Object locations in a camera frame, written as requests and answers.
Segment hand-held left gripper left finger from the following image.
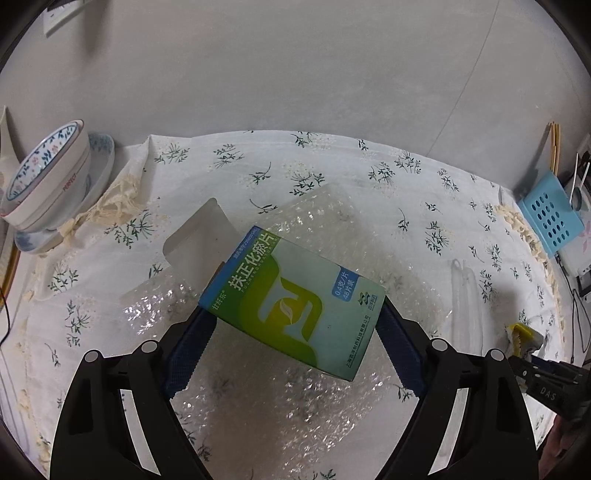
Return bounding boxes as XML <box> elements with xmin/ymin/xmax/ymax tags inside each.
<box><xmin>48</xmin><ymin>307</ymin><xmax>218</xmax><ymax>480</ymax></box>

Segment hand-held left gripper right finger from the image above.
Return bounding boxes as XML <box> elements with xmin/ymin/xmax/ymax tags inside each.
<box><xmin>376</xmin><ymin>295</ymin><xmax>541</xmax><ymax>480</ymax></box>

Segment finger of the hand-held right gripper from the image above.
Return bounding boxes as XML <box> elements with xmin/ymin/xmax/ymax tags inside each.
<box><xmin>509</xmin><ymin>356</ymin><xmax>581</xmax><ymax>422</ymax></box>
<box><xmin>529</xmin><ymin>353</ymin><xmax>591</xmax><ymax>385</ymax></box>

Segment yellow wrapper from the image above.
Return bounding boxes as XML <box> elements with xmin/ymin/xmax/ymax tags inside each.
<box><xmin>505</xmin><ymin>323</ymin><xmax>544</xmax><ymax>359</ymax></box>

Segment green and blue medicine box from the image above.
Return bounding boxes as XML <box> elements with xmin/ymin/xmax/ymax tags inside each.
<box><xmin>164</xmin><ymin>198</ymin><xmax>387</xmax><ymax>382</ymax></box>

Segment clear plastic packaging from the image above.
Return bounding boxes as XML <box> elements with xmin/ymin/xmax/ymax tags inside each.
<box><xmin>447</xmin><ymin>258</ymin><xmax>486</xmax><ymax>357</ymax></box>

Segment clear bubble wrap sheet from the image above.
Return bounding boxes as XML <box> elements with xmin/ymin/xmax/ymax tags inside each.
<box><xmin>122</xmin><ymin>182</ymin><xmax>457</xmax><ymax>480</ymax></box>

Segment white rice cooker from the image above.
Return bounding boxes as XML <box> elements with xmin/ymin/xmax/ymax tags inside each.
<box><xmin>556</xmin><ymin>203</ymin><xmax>591</xmax><ymax>278</ymax></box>

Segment white floral tasselled tablecloth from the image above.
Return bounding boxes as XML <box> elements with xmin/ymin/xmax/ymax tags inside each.
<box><xmin>0</xmin><ymin>129</ymin><xmax>568</xmax><ymax>480</ymax></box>

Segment blue perforated utensil basket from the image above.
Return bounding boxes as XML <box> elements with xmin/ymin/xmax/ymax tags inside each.
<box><xmin>517</xmin><ymin>171</ymin><xmax>585</xmax><ymax>256</ymax></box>

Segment metal spoon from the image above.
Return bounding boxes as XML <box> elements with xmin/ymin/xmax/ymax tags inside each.
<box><xmin>569</xmin><ymin>164</ymin><xmax>591</xmax><ymax>209</ymax></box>

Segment white bowl with red print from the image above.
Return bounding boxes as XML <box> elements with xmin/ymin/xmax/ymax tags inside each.
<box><xmin>0</xmin><ymin>131</ymin><xmax>92</xmax><ymax>232</ymax></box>

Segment stacked floral porcelain bowls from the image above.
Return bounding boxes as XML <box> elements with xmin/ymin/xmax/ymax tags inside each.
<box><xmin>14</xmin><ymin>131</ymin><xmax>116</xmax><ymax>256</ymax></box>

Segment wooden chopsticks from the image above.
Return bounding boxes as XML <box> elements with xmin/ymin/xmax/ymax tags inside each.
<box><xmin>547</xmin><ymin>121</ymin><xmax>562</xmax><ymax>177</ymax></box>

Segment blue floral porcelain bowl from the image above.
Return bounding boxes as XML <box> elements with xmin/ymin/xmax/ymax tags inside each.
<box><xmin>6</xmin><ymin>120</ymin><xmax>86</xmax><ymax>204</ymax></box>

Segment black power cable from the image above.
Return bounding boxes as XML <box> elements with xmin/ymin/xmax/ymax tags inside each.
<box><xmin>569</xmin><ymin>277</ymin><xmax>583</xmax><ymax>366</ymax></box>

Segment thin dark cable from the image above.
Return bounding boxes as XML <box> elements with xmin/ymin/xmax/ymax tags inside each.
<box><xmin>0</xmin><ymin>256</ymin><xmax>22</xmax><ymax>348</ymax></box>

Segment white wall socket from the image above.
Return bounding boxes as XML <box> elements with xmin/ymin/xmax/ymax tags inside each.
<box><xmin>44</xmin><ymin>0</ymin><xmax>89</xmax><ymax>36</ymax></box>

